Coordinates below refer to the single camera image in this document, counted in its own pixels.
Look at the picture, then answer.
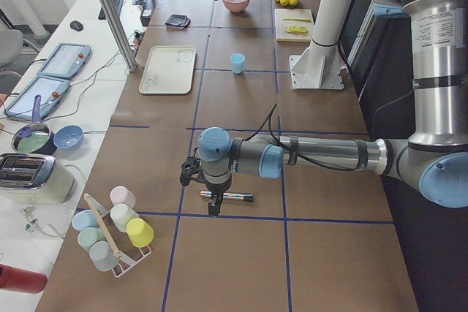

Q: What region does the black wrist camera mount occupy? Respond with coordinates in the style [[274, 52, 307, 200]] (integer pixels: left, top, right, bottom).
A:
[[179, 147, 206, 186]]

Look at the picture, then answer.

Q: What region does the grey folded cloth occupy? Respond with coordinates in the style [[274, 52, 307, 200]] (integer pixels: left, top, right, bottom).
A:
[[165, 14, 190, 28]]

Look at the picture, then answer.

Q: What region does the red bottle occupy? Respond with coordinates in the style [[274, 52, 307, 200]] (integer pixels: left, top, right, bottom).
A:
[[1, 265, 48, 294]]

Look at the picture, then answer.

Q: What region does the blue cup on rack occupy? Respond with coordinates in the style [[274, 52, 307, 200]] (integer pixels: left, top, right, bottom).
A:
[[72, 209, 99, 231]]

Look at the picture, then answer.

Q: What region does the cream bear serving tray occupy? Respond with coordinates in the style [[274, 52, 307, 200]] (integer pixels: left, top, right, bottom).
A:
[[139, 45, 196, 95]]

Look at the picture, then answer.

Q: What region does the blue saucepan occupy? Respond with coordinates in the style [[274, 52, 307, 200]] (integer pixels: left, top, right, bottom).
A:
[[11, 95, 56, 155]]

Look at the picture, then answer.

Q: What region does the steel muddler black head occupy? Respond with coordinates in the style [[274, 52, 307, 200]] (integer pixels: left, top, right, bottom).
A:
[[199, 191, 254, 203]]

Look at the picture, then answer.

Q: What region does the pink cup on rack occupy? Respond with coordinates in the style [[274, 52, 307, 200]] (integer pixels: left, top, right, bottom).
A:
[[110, 186, 136, 208]]

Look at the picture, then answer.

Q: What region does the white cup on rack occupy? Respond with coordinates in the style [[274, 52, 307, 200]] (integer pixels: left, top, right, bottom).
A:
[[110, 203, 139, 233]]

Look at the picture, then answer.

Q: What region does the wooden cutting board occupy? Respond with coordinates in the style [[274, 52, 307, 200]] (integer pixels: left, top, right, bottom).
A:
[[274, 9, 314, 42]]

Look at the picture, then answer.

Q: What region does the green cup on rack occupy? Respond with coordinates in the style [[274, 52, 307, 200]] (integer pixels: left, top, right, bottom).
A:
[[78, 227, 106, 252]]

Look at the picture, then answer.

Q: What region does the yellow cup on rack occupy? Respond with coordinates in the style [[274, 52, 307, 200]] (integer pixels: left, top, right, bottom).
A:
[[127, 218, 154, 248]]

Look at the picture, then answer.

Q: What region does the teach pendant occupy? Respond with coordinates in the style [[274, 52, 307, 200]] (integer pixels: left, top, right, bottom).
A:
[[38, 43, 91, 80], [4, 75, 70, 121]]

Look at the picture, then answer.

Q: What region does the black computer mouse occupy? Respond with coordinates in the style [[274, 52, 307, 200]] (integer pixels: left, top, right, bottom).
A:
[[69, 20, 83, 31]]

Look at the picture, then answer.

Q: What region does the aluminium frame post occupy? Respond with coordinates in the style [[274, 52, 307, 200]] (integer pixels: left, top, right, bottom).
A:
[[99, 0, 137, 72]]

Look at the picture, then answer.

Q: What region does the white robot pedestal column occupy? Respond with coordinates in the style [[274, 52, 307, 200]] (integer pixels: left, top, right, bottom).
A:
[[290, 0, 352, 90]]

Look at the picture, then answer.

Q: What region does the teach pendant near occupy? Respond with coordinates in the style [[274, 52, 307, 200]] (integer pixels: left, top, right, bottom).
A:
[[4, 75, 70, 121]]

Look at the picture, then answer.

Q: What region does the blue bowl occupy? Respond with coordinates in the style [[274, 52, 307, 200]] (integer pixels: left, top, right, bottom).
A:
[[53, 125, 84, 149]]

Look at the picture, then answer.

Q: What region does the light blue plastic cup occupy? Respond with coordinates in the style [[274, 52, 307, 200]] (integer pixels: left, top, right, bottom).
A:
[[230, 53, 246, 75]]

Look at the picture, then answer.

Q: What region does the lemon slices row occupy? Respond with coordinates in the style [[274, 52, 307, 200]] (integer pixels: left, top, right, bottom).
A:
[[284, 25, 309, 34]]

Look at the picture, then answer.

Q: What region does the yellow plastic knife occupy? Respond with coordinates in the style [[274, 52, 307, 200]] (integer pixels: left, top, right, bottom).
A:
[[282, 18, 312, 23]]

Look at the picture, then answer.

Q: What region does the white wire cup rack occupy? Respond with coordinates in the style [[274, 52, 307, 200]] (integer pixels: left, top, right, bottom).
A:
[[83, 193, 152, 278]]

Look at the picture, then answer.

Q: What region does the grey cup on rack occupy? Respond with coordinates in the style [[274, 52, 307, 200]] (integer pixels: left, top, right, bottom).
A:
[[89, 241, 118, 272]]

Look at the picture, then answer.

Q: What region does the teach pendant far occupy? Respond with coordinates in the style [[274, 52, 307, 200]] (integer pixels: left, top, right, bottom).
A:
[[38, 43, 91, 80]]

